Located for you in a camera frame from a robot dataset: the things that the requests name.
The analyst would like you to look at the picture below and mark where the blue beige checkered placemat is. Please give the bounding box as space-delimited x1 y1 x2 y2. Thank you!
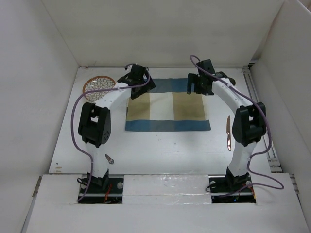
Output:
125 78 211 132

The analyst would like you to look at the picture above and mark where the patterned ceramic plate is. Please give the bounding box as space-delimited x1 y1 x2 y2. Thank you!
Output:
82 76 116 102

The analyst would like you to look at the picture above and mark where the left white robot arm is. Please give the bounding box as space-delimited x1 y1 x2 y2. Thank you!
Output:
78 64 156 148

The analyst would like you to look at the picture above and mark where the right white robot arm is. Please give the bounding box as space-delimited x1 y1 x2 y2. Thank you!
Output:
187 59 266 191

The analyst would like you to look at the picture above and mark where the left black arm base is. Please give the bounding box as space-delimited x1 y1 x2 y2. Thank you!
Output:
77 171 124 204

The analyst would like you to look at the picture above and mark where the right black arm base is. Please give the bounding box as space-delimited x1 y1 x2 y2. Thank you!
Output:
205 174 256 204

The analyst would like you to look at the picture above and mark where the copper knife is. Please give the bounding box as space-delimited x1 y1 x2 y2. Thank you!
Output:
226 115 232 151

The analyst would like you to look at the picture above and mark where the iridescent metal fork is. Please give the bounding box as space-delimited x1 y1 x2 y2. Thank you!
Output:
105 154 114 165

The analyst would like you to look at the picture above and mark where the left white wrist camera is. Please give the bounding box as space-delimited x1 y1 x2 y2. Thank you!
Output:
124 63 133 72

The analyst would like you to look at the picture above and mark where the aluminium rail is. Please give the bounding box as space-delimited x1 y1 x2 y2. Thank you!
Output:
242 66 283 173

